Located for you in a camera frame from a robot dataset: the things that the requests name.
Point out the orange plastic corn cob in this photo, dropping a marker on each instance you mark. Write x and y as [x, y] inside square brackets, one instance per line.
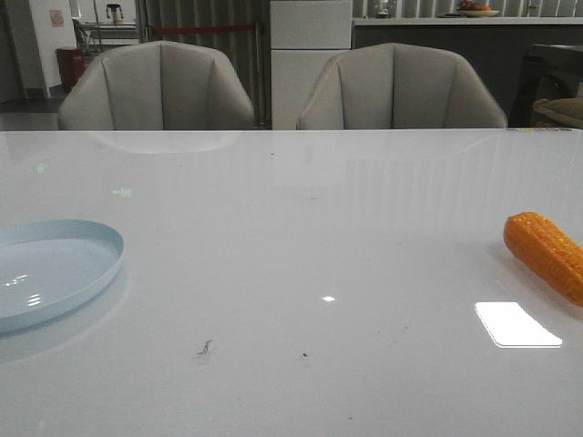
[548, 251]

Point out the light blue round plate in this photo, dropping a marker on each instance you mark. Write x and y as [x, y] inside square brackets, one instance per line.
[51, 267]

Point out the right grey upholstered chair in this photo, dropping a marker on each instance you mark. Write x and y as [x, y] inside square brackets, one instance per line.
[398, 86]

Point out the grey upholstered chair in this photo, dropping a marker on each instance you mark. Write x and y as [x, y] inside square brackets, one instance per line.
[398, 86]
[159, 85]

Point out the white cabinet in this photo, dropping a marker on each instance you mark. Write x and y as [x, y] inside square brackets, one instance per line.
[304, 36]

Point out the left grey upholstered chair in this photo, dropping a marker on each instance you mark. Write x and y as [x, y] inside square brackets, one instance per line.
[159, 85]

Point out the red barrier belt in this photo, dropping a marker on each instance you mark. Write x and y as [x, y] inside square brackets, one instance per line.
[201, 30]

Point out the background metal table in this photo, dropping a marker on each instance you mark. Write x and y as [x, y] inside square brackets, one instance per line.
[105, 24]

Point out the grey counter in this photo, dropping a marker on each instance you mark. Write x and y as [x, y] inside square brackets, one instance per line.
[495, 46]

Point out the red trash bin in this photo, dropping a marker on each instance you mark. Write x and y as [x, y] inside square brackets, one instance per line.
[71, 66]

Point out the fruit bowl on counter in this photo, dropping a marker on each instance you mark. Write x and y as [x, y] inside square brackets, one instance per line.
[473, 9]

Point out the tan cushion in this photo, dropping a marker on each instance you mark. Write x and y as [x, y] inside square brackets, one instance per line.
[563, 112]

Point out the barrier post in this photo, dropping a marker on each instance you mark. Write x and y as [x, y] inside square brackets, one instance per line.
[263, 121]

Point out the pink wall sign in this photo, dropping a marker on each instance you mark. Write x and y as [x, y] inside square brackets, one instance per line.
[56, 17]

